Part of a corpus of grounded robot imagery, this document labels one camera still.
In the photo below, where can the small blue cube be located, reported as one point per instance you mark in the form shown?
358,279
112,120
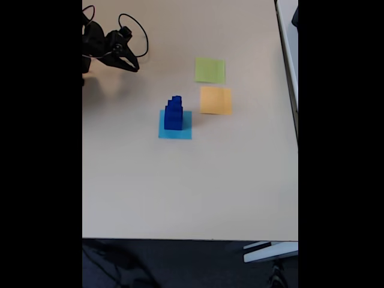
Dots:
176,102

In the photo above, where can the medium blue cube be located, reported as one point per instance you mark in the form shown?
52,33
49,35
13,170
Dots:
174,109

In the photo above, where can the green paper square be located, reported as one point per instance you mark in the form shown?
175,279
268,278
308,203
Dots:
210,70

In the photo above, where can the light blue paper square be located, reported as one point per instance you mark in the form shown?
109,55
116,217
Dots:
186,132

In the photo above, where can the orange paper square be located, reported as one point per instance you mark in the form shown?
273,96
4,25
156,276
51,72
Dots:
216,100

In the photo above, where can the large blue cube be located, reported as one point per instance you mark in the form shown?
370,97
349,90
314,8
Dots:
173,123

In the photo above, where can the dark blue object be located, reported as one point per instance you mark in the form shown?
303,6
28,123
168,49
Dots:
295,18

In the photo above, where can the white table foot bar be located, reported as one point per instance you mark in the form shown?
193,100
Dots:
270,253

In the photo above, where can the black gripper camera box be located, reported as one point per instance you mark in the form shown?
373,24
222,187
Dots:
125,32

